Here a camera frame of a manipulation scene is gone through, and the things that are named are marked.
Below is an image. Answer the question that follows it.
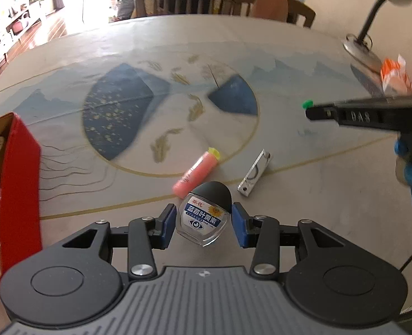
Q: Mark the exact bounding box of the silver metal clip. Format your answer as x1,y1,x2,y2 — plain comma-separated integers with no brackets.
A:
237,149,274,198

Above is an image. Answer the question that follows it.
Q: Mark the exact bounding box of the low wooden cabinet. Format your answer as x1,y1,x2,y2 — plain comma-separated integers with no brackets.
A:
0,0,48,84

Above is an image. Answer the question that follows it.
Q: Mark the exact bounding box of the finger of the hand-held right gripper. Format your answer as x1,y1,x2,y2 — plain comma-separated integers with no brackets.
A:
305,102,339,123

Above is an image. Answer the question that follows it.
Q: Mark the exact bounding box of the eye drop bottle black cap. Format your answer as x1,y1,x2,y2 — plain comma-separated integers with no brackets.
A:
176,181,233,247

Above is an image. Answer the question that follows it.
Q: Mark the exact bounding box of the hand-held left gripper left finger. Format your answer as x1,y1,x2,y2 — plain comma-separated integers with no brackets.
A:
62,203,177,280

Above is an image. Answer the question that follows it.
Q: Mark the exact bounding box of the red tin box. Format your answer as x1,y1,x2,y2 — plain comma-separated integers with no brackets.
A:
0,112,42,290

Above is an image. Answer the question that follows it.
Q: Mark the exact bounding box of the tan cloth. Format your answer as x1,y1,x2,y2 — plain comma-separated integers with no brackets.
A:
251,0,290,23

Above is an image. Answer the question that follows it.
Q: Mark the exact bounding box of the pink tube with yellow cap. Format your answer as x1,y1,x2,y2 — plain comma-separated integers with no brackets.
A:
172,147,221,198

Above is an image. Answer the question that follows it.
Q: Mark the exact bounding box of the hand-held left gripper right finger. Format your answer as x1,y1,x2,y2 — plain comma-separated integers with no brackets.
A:
231,202,355,280

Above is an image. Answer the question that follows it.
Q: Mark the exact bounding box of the orange and white packet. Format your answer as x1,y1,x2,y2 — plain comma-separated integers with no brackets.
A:
380,54,412,95

